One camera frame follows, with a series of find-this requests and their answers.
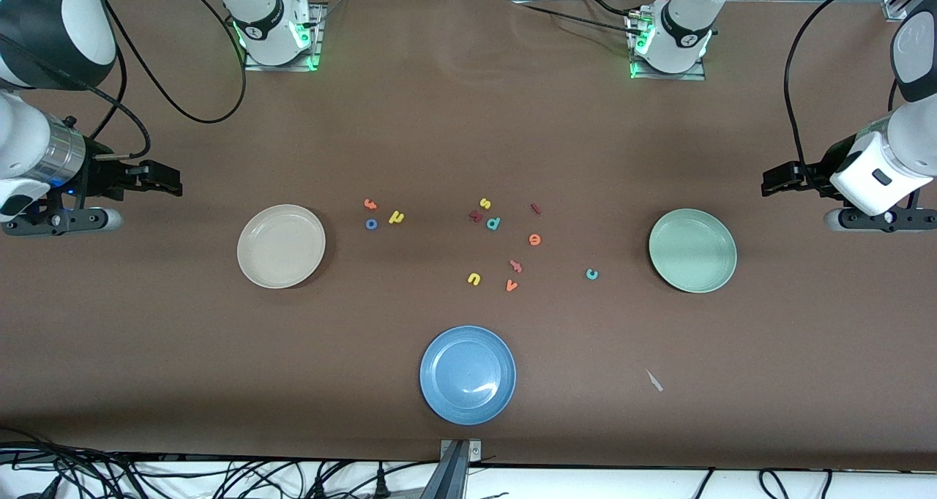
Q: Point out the black power plug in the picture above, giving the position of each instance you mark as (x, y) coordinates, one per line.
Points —
(320, 484)
(381, 482)

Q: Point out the blue plate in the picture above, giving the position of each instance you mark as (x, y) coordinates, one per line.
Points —
(468, 374)

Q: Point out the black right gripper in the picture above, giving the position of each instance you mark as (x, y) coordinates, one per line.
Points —
(102, 172)

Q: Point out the brown table cover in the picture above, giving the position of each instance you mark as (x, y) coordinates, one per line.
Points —
(468, 118)

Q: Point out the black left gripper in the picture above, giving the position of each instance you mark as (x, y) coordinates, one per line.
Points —
(817, 173)

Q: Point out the dark red letter x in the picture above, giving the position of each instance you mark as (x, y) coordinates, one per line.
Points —
(476, 216)

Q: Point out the yellow letter h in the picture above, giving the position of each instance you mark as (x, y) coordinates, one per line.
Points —
(396, 217)

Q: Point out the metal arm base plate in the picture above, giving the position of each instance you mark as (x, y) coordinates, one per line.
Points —
(319, 38)
(695, 76)

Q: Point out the white paper scrap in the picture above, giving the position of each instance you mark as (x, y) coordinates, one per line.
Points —
(654, 380)

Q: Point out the beige plate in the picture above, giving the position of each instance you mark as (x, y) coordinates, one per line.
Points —
(282, 246)

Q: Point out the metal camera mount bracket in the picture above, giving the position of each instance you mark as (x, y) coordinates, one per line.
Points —
(460, 449)

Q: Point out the green plate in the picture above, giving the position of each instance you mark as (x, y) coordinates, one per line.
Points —
(692, 250)

